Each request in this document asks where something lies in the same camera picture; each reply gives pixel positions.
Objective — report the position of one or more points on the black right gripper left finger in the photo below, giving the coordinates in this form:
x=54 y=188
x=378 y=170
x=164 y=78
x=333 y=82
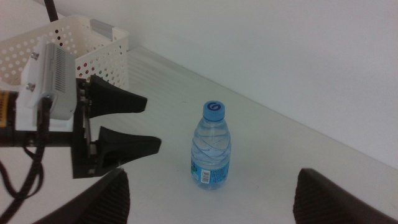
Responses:
x=105 y=202

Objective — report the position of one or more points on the white perforated plastic basket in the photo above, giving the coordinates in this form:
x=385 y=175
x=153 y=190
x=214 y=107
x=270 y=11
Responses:
x=119 y=40

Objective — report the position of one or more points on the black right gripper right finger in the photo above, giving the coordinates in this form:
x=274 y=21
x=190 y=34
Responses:
x=323 y=202

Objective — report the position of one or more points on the blue-capped water bottle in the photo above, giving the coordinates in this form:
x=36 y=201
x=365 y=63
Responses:
x=211 y=149

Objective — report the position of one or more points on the thin black rod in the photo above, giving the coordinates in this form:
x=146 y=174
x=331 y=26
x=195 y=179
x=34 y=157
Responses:
x=51 y=11

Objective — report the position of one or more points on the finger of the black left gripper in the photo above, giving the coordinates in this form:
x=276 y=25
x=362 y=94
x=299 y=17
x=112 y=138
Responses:
x=130 y=146
x=115 y=99

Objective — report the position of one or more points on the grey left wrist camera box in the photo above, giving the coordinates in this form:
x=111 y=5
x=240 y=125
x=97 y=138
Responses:
x=59 y=102

